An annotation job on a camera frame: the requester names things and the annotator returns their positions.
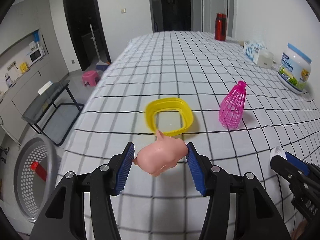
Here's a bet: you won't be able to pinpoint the pink toy pig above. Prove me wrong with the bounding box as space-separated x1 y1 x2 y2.
133 130 188 177

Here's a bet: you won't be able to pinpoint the broom with blue head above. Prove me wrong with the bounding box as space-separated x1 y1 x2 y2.
89 23 111 72

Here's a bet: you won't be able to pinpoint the red toothpaste box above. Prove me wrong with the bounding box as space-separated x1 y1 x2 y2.
30 161 47 181

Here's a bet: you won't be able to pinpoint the dark glass side table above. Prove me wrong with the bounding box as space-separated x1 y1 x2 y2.
22 80 84 146

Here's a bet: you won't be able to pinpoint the checkered white tablecloth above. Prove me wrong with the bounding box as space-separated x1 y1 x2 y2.
59 31 319 232

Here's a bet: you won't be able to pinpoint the pink plastic mesh cone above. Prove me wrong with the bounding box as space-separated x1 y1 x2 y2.
219 81 247 129

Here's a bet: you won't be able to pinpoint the small bottle on counter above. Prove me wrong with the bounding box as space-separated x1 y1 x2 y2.
5 73 12 88

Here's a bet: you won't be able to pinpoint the yellow item on counter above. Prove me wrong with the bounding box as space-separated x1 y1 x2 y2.
20 62 28 74

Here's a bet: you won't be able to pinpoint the grey kitchen cabinets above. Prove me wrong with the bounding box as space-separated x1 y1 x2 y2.
1 0 68 145

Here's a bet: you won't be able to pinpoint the white microwave oven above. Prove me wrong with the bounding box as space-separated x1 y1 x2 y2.
27 46 45 65

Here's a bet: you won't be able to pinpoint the pink plastic stool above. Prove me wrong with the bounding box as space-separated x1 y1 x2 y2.
82 70 100 87

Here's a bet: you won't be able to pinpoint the grey perforated laundry basket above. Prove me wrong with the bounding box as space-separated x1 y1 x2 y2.
14 135 59 223

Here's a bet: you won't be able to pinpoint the blue white tissue pack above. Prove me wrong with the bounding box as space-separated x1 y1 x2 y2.
243 40 266 64

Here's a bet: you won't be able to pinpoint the person's hand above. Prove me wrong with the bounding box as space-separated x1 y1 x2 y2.
291 220 308 240

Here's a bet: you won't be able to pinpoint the white plastic jar lid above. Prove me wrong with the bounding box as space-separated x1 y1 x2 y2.
270 146 287 160

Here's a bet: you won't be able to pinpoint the red thermos bottle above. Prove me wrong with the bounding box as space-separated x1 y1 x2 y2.
215 13 227 41

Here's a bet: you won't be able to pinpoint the white box on side table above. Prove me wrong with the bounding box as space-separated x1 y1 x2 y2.
37 81 53 95

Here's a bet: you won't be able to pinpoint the white small box device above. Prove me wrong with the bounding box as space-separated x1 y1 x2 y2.
257 49 274 68

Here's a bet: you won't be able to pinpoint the yellow plastic square ring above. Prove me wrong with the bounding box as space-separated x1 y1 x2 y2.
145 97 195 136

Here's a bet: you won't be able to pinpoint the white milk powder jar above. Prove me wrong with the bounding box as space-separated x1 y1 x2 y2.
277 43 312 94

